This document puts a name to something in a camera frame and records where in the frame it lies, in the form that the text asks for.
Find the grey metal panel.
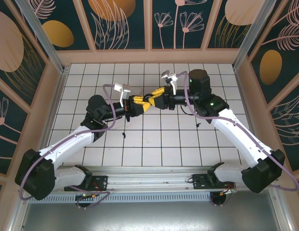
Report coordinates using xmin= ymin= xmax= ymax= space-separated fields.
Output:
xmin=24 ymin=190 xmax=279 ymax=231

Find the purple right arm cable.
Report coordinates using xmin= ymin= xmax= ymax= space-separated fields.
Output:
xmin=175 ymin=70 xmax=299 ymax=192

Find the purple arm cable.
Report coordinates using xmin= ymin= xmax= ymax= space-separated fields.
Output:
xmin=175 ymin=70 xmax=299 ymax=192
xmin=18 ymin=84 xmax=118 ymax=210

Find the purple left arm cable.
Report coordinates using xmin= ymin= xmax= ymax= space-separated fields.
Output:
xmin=18 ymin=84 xmax=118 ymax=210

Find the thin black wire loop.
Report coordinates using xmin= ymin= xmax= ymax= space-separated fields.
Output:
xmin=181 ymin=105 xmax=196 ymax=116

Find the aluminium side rail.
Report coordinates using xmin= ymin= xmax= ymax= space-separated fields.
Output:
xmin=232 ymin=64 xmax=293 ymax=231
xmin=8 ymin=66 xmax=69 ymax=231

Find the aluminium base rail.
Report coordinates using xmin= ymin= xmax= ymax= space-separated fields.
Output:
xmin=52 ymin=165 xmax=280 ymax=193

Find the aluminium frame post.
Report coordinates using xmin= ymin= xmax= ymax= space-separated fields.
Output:
xmin=232 ymin=0 xmax=278 ymax=70
xmin=14 ymin=0 xmax=69 ymax=74

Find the grey perforated cable tray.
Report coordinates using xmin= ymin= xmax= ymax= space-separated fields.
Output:
xmin=26 ymin=192 xmax=212 ymax=204

